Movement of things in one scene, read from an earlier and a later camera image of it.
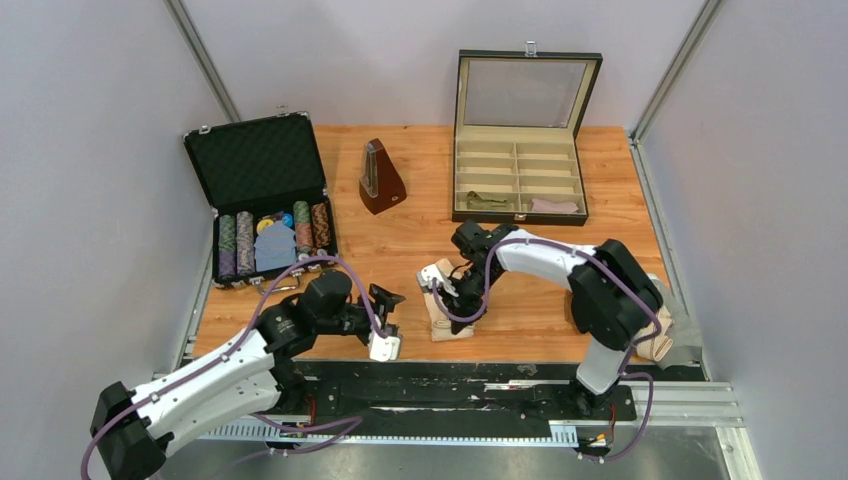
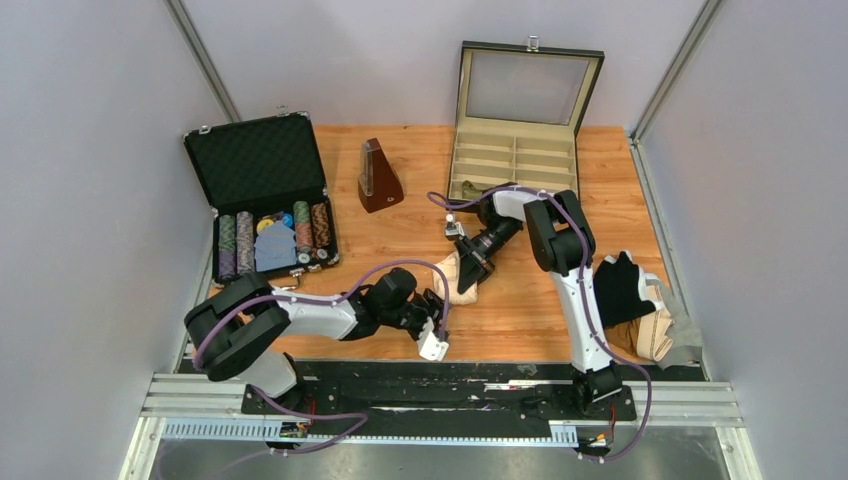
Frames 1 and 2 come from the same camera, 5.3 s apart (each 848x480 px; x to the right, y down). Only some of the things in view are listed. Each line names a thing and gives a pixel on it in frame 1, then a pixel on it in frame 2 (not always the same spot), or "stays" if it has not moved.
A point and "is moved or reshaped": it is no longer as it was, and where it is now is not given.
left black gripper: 385,301 to 432,310
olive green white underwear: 475,202 is moved or reshaped
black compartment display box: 514,152 stays
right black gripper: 461,305 to 472,271
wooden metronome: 380,184 stays
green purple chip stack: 227,245 stays
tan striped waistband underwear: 656,346 stays
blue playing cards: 275,247 stays
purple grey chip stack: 245,243 stays
